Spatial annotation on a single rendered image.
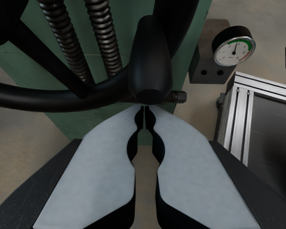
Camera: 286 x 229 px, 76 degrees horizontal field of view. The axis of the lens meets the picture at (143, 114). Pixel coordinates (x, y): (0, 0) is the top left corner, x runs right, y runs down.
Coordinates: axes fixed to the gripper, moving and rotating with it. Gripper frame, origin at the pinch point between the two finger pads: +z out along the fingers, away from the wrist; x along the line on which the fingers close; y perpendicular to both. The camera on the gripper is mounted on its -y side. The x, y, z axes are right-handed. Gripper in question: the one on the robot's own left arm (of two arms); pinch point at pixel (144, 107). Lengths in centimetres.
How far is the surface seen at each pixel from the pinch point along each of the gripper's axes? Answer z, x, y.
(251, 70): 103, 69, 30
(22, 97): 8.8, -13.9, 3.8
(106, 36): 11.8, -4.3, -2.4
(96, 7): 10.3, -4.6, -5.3
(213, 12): 154, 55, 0
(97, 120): 45, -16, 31
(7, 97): 8.4, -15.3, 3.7
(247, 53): 20.9, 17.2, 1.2
